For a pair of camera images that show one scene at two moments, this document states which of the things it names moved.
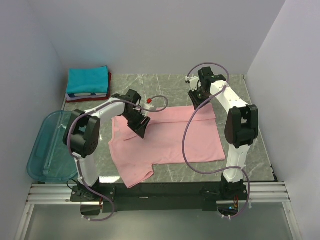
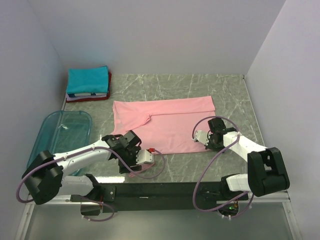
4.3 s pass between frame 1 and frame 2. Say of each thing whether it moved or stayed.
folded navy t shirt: stayed
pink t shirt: moved
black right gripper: moved
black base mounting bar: stayed
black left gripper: moved
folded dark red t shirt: stayed
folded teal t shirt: stayed
